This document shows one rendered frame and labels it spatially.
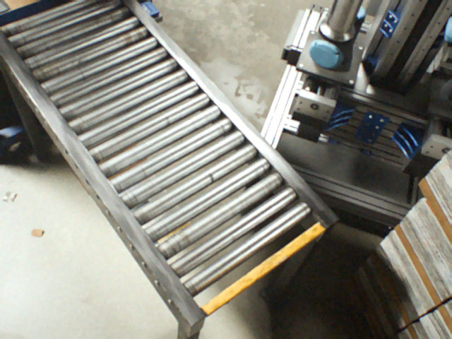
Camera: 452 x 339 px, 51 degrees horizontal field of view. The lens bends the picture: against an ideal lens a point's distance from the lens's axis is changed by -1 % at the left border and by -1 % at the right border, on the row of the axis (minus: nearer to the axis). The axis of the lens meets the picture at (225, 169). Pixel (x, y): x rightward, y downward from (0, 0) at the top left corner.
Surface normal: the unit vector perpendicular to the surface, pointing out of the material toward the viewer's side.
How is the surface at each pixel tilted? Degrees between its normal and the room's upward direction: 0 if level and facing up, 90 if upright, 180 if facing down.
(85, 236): 0
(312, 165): 0
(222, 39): 0
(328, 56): 98
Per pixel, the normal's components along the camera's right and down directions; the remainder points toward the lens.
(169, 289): 0.11, -0.53
